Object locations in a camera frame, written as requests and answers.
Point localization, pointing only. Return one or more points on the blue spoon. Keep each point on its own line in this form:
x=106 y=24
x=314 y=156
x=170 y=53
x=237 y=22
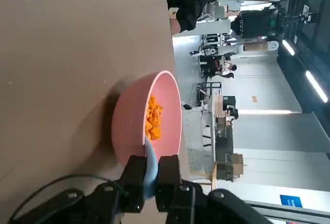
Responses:
x=150 y=164

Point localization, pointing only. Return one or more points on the humanoid robot black torso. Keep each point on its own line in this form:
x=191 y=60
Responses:
x=255 y=24

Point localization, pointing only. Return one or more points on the long ceiling light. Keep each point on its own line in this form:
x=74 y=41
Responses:
x=316 y=86

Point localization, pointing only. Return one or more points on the person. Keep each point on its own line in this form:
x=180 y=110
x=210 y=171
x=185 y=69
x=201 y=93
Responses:
x=227 y=66
x=196 y=2

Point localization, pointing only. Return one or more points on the cardboard boxes stack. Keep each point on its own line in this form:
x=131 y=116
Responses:
x=232 y=164

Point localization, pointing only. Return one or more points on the blue wall sign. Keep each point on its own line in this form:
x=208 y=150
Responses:
x=290 y=200

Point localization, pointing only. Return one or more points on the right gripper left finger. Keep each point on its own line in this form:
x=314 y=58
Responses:
x=134 y=182

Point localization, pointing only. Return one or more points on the orange popcorn pile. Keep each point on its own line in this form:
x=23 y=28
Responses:
x=154 y=118

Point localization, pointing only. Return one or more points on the white work table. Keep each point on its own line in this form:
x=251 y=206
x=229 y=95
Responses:
x=212 y=131

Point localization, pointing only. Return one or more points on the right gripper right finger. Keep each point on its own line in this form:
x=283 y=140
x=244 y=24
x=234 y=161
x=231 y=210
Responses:
x=168 y=182

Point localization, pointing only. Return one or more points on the pink bowl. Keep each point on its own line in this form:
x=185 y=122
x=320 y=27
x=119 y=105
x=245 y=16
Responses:
x=129 y=120

